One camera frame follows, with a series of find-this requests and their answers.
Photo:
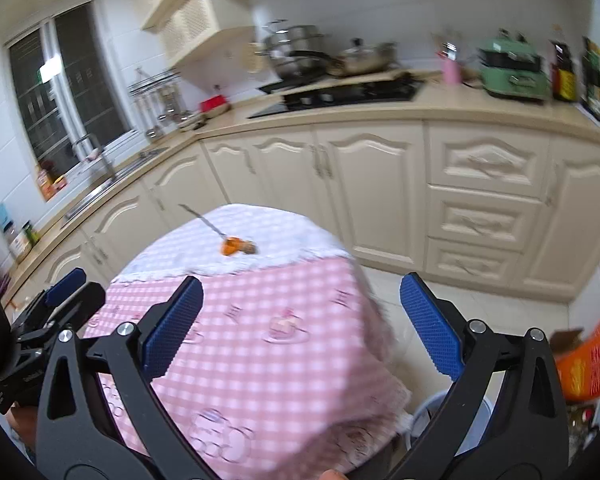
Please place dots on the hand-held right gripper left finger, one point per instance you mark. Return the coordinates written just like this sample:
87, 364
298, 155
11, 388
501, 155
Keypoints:
172, 330

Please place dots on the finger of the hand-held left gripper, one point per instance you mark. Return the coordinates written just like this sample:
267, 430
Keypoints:
87, 302
65, 285

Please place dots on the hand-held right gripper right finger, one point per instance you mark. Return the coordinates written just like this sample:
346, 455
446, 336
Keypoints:
430, 330

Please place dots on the white trash bin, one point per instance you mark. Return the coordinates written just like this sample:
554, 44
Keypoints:
425, 415

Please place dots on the orange tangerine peel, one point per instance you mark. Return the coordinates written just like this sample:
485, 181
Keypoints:
231, 246

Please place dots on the thin black stick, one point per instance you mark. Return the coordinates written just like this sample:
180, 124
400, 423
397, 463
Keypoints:
202, 220

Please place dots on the person's left hand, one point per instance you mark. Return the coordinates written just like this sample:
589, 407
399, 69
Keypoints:
22, 425

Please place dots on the person's right hand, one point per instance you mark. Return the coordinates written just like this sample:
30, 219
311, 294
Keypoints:
334, 475

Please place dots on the glass jar white lid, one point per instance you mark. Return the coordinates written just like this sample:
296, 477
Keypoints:
19, 245

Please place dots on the small green bottle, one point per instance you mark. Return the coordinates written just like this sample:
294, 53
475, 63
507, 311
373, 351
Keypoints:
30, 232

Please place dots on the small cream drawer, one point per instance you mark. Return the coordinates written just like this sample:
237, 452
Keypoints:
472, 265

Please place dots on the pink checkered tablecloth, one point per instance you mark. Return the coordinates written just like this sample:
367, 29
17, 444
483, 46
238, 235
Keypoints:
260, 360

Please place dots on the blue card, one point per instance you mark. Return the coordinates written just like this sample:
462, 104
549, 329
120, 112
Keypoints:
2, 215

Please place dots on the orange seasoning packet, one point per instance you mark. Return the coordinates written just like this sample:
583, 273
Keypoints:
45, 185

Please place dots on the small orange box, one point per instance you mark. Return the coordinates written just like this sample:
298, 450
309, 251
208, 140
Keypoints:
60, 183

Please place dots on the steel sink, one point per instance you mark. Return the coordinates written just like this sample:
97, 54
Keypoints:
110, 186

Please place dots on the small brown scrap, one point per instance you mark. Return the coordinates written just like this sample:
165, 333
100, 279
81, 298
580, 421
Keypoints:
250, 247

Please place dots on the medium cream drawer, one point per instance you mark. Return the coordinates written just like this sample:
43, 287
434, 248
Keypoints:
482, 220

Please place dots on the steel faucet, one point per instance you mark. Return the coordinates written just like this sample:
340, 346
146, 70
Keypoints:
107, 160

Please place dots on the white checkered tablecloth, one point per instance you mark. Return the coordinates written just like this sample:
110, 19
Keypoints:
280, 230

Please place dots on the cream base cabinets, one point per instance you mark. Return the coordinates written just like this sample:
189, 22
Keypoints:
370, 185

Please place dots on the orange cardboard box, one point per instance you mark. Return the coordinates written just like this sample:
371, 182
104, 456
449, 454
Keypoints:
590, 360

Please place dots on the steel ladle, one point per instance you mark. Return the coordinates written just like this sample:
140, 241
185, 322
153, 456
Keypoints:
152, 132

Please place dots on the large cream drawer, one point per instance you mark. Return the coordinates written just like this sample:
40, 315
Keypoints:
487, 160

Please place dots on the steel slotted spatula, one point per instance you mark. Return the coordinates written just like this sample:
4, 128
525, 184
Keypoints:
164, 119

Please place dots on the kitchen window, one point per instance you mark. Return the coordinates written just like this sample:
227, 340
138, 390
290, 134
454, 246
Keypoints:
65, 80

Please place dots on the steel spoon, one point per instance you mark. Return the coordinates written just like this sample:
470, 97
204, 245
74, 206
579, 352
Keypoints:
172, 110

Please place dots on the white bowl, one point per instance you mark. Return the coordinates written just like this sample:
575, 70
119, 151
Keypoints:
190, 121

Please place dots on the steel skimmer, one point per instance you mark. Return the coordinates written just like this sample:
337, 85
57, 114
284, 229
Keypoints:
182, 112

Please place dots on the red container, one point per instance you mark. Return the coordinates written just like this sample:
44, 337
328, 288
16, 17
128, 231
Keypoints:
214, 105

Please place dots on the black gas stove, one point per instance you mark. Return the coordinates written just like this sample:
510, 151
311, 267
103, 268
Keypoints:
340, 99

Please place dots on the wooden board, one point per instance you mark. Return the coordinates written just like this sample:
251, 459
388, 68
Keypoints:
380, 78

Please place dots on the pink utensil holder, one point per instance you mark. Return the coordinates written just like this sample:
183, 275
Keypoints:
451, 71

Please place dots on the green electric cooker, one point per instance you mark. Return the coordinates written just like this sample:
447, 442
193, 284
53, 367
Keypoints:
512, 72

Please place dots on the black induction cooker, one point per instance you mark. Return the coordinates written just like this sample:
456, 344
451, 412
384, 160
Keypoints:
290, 85

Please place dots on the steel frying pan with lid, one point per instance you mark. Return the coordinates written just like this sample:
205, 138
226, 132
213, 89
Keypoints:
365, 60

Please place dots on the yellow round colander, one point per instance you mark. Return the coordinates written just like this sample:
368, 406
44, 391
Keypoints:
254, 57

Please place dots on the bunch of chopsticks and spoons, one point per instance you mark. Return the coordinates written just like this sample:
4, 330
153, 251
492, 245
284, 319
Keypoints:
447, 46

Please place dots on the dark sauce bottle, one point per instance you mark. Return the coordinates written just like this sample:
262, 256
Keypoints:
564, 75

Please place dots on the steel steamer pot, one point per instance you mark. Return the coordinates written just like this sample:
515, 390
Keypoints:
295, 52

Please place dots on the wall utensil rack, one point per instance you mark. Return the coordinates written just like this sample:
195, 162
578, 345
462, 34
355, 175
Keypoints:
152, 81

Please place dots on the cream lattice wall cabinet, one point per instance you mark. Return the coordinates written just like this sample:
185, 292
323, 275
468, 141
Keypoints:
195, 25

